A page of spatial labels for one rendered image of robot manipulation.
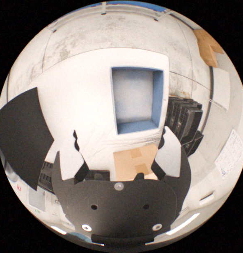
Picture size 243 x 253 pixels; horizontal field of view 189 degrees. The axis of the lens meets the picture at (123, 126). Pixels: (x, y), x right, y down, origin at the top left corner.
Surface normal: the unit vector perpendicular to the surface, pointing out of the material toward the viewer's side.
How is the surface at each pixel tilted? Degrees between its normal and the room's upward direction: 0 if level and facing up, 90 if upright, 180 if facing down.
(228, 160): 90
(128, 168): 90
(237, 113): 90
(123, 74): 0
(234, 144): 90
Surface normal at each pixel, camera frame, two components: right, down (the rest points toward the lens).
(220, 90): -0.99, 0.12
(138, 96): 0.17, 0.52
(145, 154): -0.11, -0.84
